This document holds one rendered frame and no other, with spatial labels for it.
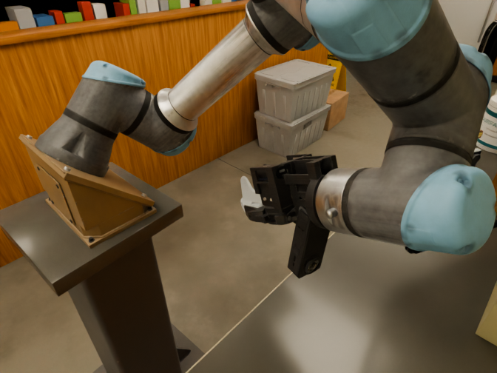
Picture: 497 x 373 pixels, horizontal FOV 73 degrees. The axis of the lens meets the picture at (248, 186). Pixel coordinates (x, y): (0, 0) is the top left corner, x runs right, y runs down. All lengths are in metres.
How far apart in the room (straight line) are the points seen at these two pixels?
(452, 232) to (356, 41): 0.16
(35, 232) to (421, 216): 0.78
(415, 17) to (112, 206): 0.66
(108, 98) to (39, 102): 1.29
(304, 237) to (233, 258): 1.56
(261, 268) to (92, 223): 1.31
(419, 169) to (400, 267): 0.45
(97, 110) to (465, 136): 0.65
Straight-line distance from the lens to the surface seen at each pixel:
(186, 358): 1.65
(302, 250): 0.45
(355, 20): 0.25
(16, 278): 2.27
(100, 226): 0.78
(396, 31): 0.26
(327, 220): 0.38
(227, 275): 1.91
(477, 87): 0.37
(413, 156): 0.33
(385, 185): 0.33
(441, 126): 0.34
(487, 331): 0.70
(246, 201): 0.53
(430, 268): 0.78
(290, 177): 0.43
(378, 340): 0.64
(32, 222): 0.93
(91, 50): 2.10
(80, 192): 0.72
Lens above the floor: 1.46
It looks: 35 degrees down
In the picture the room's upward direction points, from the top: straight up
